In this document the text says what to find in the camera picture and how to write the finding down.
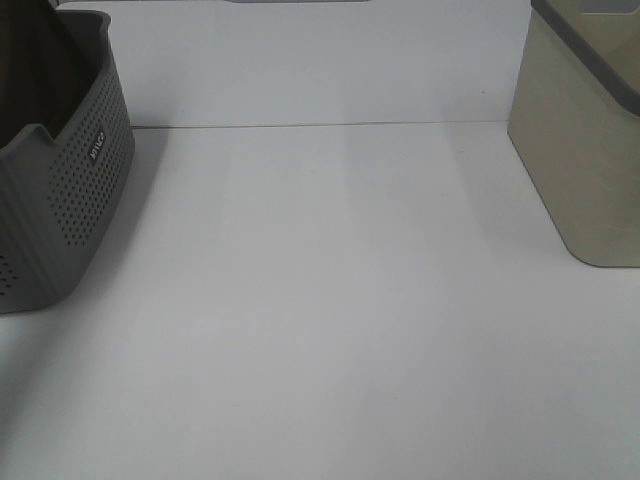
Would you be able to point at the brown towel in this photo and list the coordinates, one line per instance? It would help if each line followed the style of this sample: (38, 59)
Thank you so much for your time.
(45, 71)

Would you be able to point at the grey perforated laundry basket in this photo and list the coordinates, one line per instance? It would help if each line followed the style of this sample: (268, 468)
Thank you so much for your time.
(59, 194)

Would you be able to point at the beige plastic basket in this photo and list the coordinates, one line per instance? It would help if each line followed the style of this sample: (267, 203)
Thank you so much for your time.
(574, 122)

